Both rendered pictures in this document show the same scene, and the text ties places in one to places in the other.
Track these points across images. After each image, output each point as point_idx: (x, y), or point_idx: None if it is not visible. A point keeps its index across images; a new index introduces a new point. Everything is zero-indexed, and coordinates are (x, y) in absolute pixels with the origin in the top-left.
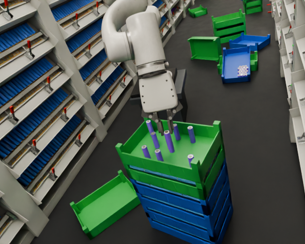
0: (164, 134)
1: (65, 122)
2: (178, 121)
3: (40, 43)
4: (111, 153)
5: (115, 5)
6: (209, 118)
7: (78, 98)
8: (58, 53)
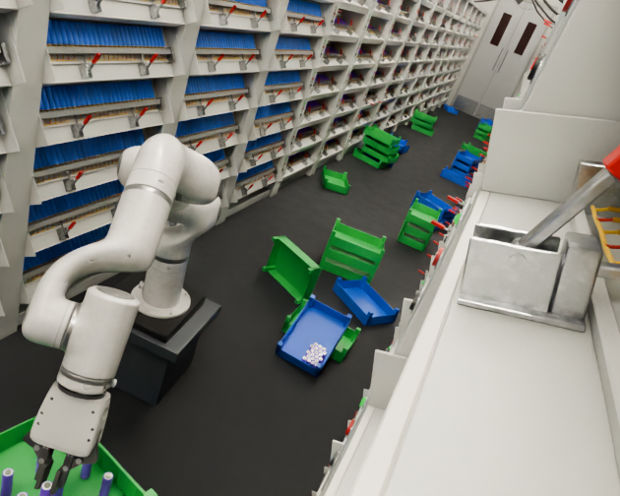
0: (40, 489)
1: None
2: (152, 391)
3: None
4: None
5: (91, 253)
6: (207, 412)
7: None
8: (7, 165)
